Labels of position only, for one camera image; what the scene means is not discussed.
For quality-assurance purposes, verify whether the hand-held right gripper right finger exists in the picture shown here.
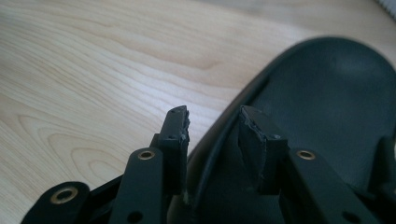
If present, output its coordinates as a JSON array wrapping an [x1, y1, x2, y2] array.
[[238, 105, 290, 194]]

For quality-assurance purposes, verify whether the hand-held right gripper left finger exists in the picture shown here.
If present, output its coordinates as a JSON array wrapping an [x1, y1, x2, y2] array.
[[150, 105, 191, 196]]

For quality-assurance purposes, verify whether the black slipper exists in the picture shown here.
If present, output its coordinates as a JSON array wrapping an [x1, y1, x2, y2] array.
[[167, 35, 396, 224]]

